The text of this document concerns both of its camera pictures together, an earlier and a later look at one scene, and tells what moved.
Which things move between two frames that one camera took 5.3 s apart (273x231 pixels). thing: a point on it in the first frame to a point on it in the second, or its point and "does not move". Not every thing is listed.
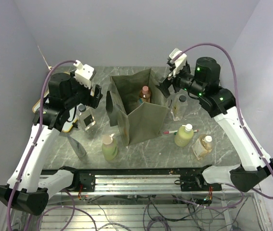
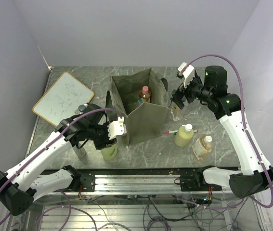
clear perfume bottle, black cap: [179, 107] does not move
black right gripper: [164, 85] to [177, 95]
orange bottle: [145, 94] does not move
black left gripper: [90, 100] to [105, 142]
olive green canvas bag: [136, 101] does not move
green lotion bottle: [109, 148] does not move
